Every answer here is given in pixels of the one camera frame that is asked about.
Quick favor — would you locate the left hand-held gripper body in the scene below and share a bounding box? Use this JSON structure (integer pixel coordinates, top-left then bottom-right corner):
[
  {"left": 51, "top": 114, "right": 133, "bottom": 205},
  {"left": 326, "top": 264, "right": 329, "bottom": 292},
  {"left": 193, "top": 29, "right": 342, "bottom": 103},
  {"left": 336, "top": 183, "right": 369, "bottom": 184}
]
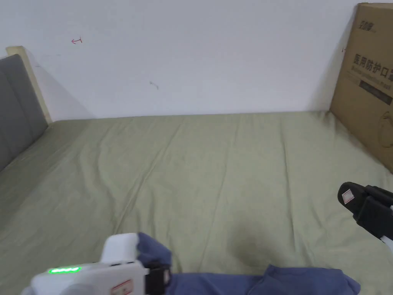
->
[{"left": 29, "top": 233, "right": 172, "bottom": 295}]

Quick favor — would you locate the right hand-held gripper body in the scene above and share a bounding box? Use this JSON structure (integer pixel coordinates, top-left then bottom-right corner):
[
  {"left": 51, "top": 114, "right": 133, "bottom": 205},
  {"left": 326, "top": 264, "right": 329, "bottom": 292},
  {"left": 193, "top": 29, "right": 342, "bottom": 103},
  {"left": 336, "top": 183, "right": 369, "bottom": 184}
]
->
[{"left": 380, "top": 205, "right": 393, "bottom": 248}]

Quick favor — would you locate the dark blue garment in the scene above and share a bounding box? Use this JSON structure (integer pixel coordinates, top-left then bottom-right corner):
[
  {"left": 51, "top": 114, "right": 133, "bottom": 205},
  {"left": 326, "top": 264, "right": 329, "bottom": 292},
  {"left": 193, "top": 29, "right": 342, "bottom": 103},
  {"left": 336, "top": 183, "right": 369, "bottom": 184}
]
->
[{"left": 136, "top": 232, "right": 362, "bottom": 295}]

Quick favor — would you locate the brown cardboard carton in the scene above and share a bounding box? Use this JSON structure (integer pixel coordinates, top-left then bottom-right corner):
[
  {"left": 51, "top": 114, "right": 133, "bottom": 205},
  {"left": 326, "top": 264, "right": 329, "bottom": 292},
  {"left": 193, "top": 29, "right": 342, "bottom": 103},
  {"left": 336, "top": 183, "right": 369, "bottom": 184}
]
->
[{"left": 329, "top": 2, "right": 393, "bottom": 174}]

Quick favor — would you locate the bed with pale green sheet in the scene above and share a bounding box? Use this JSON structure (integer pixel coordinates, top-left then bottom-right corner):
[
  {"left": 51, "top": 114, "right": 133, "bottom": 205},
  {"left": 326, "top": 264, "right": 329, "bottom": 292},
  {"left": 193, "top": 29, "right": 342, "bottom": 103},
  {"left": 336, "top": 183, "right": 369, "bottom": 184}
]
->
[{"left": 0, "top": 110, "right": 393, "bottom": 295}]

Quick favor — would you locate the grey padded headboard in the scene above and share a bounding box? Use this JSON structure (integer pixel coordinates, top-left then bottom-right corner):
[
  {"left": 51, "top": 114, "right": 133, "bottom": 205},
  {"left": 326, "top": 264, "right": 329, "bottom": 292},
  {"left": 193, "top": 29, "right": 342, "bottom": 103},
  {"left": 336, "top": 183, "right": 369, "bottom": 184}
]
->
[{"left": 0, "top": 46, "right": 53, "bottom": 172}]

